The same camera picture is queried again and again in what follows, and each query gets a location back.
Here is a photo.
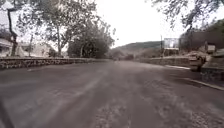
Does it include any wooded hill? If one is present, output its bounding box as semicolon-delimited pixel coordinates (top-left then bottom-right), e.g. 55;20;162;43
108;40;164;60

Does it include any white signboard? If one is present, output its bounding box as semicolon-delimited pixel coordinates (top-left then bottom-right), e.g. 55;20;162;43
163;37;180;57

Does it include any row of trees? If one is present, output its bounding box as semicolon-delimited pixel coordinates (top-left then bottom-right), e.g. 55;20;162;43
0;0;116;60

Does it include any pale kerb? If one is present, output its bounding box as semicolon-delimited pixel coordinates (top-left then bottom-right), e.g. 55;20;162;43
186;77;224;92

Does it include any overhanging tree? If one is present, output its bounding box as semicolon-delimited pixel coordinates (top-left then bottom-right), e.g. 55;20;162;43
151;0;224;53

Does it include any grey asphalt road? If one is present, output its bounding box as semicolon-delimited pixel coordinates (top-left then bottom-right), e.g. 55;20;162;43
0;59;224;128

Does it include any pale building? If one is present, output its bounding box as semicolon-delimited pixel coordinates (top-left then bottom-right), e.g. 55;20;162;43
0;37;56;59

